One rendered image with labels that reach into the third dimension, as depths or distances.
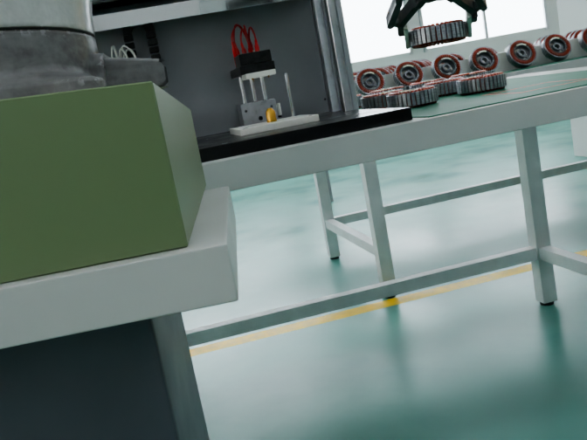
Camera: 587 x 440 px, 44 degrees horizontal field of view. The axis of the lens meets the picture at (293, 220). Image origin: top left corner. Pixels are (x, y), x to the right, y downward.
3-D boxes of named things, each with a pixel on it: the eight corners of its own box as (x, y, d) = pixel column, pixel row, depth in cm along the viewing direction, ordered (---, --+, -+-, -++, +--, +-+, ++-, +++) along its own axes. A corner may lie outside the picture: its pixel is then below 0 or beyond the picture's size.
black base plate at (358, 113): (412, 120, 122) (410, 106, 122) (25, 198, 110) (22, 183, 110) (337, 120, 167) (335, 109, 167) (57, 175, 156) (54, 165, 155)
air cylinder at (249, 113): (279, 123, 151) (274, 97, 150) (245, 130, 150) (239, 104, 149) (275, 123, 156) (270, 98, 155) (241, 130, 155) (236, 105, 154)
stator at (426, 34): (471, 37, 132) (467, 16, 131) (410, 48, 134) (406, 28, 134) (466, 40, 143) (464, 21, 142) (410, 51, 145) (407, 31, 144)
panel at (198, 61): (340, 109, 167) (316, -23, 162) (50, 166, 155) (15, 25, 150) (338, 109, 168) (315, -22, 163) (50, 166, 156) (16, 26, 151)
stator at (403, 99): (445, 101, 152) (442, 84, 152) (393, 112, 152) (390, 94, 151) (431, 101, 163) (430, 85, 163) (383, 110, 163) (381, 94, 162)
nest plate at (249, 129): (320, 120, 133) (318, 113, 133) (241, 136, 131) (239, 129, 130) (301, 120, 148) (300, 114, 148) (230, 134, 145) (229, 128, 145)
